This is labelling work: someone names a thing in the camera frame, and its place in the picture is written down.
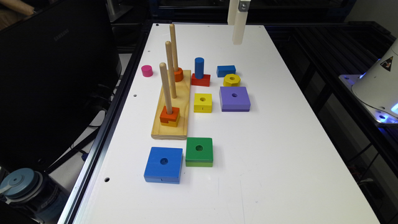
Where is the rear wooden peg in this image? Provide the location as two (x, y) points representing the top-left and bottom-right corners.
(169, 24), (178, 72)

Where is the purple square block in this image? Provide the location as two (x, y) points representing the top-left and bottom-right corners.
(220, 86), (251, 112)

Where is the front wooden peg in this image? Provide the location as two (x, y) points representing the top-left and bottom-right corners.
(159, 62), (173, 114)

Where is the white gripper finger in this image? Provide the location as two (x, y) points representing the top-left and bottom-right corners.
(227, 0), (239, 26)
(232, 0), (251, 45)

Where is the large blue square block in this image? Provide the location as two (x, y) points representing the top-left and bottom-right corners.
(144, 147), (183, 184)

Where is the green square block with hole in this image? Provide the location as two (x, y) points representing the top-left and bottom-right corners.
(185, 138), (213, 167)

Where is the black Samsung monitor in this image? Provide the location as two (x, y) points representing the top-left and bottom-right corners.
(1, 0), (121, 172)

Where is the orange round block rear peg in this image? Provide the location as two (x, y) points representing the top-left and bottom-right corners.
(174, 67), (184, 82)

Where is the orange block on front peg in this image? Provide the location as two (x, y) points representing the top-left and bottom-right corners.
(159, 106), (180, 120)

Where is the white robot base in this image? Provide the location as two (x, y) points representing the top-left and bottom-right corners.
(339, 42), (397, 126)

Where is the blue cylinder block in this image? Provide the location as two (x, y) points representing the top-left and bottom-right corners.
(195, 57), (205, 79)

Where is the middle wooden peg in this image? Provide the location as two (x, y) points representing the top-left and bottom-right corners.
(165, 41), (177, 99)

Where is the small blue rectangular block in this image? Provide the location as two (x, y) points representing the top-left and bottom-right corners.
(216, 65), (236, 78)

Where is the yellow block under orange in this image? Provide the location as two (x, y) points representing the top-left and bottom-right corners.
(160, 115), (180, 127)

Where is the pink cylinder block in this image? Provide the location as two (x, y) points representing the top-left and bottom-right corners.
(141, 65), (153, 77)

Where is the red square block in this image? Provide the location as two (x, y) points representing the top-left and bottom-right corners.
(191, 73), (211, 86)

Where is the blue lidded water bottle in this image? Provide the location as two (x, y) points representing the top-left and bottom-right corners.
(1, 168), (69, 224)

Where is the wooden peg base board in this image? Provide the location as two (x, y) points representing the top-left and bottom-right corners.
(151, 70), (192, 140)

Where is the yellow square block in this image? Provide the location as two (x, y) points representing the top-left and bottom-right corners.
(193, 93), (212, 113)

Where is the wooden peg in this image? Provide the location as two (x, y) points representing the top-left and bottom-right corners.
(159, 62), (173, 114)
(165, 41), (177, 99)
(169, 24), (178, 72)

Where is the yellow hexagon nut block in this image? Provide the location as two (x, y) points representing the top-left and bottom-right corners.
(223, 73), (241, 86)

